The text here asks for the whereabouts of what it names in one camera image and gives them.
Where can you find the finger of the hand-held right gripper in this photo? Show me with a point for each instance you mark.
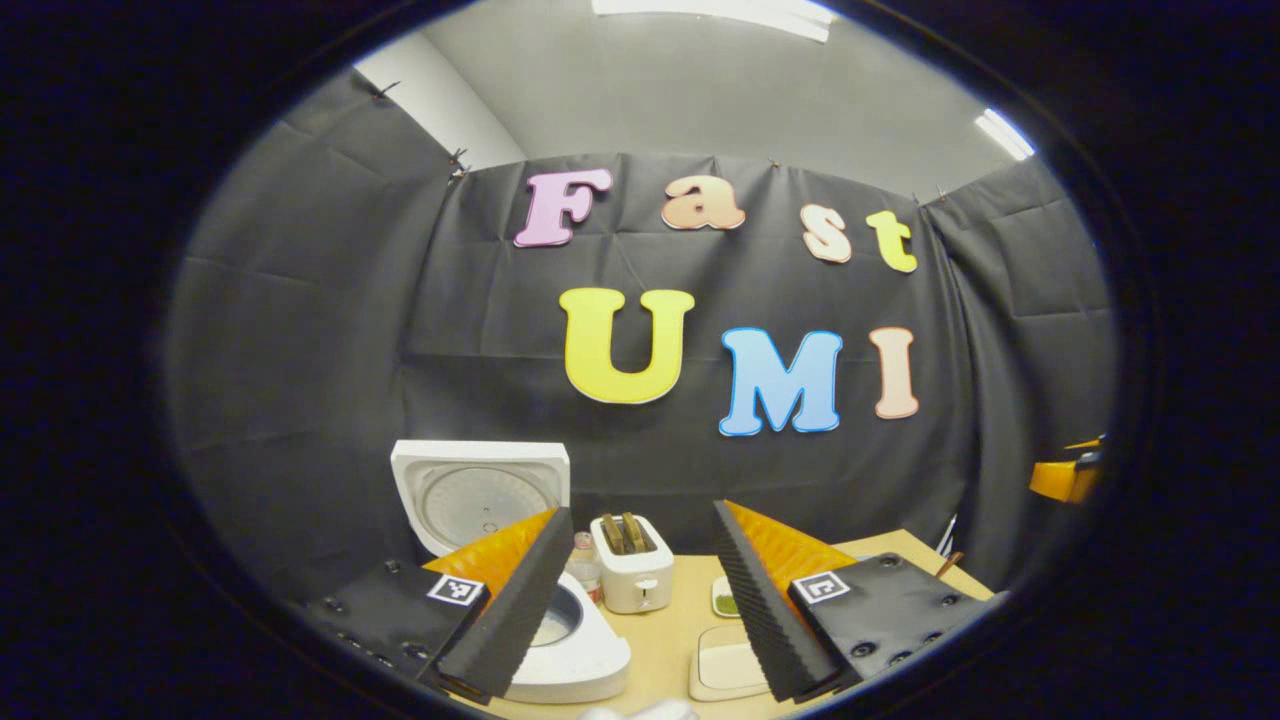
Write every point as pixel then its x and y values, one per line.
pixel 1060 480

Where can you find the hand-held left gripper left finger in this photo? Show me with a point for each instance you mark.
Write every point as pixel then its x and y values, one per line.
pixel 515 620

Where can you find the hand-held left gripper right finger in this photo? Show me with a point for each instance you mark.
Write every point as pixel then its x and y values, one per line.
pixel 765 620

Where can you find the tray of white rice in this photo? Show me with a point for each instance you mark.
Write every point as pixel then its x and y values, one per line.
pixel 725 665

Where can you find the white rice cooker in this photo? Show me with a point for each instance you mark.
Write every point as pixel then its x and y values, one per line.
pixel 480 495

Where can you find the white divided grain dish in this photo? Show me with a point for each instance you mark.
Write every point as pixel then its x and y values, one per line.
pixel 726 600

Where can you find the small clear bottle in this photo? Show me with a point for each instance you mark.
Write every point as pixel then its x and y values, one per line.
pixel 585 570

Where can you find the white toaster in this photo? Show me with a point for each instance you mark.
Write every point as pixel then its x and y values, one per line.
pixel 635 580

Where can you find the brown bread slice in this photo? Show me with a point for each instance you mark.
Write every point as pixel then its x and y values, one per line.
pixel 612 535
pixel 634 532

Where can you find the black backdrop cloth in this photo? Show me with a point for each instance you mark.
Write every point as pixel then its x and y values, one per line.
pixel 320 350

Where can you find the small ceiling light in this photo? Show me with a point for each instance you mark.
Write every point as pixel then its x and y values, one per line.
pixel 1005 133

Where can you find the large ceiling light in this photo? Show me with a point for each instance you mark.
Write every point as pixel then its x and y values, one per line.
pixel 710 12

